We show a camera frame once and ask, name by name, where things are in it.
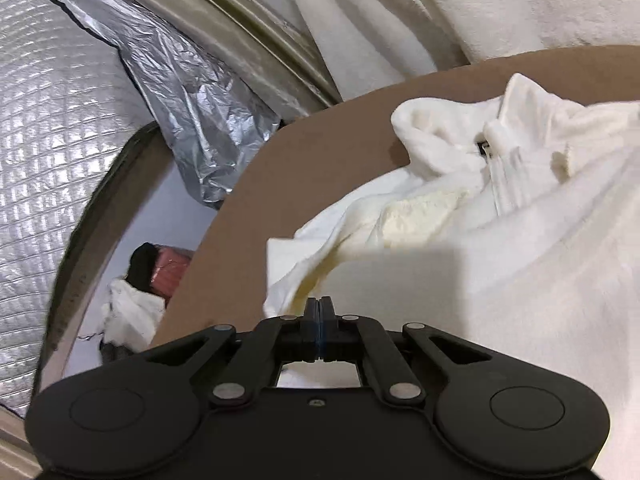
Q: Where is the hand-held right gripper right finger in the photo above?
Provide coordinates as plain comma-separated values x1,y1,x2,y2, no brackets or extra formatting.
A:
319,297,493,403

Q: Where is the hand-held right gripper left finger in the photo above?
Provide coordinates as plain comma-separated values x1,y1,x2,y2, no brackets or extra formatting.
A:
145,297,320,407

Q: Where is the white fleece sweater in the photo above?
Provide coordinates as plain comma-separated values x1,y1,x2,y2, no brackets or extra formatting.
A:
262,72,640,480

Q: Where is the red box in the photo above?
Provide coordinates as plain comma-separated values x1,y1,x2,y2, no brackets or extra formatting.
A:
150,245,193,303

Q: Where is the black cloth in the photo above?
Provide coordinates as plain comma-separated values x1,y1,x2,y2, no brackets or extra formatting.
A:
129,242,161,291

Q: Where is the white crumpled cloth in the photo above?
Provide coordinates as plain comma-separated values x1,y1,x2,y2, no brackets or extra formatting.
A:
100,277,166,353

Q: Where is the crinkled silver foil sheet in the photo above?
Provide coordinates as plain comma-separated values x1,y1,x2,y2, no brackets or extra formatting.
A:
15,0,283,211

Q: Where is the quilted silver foil window cover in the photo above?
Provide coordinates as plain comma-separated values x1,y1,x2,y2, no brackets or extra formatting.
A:
0,0,156,406

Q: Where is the beige curtain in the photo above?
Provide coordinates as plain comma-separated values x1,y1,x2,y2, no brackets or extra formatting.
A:
85,0,346,111

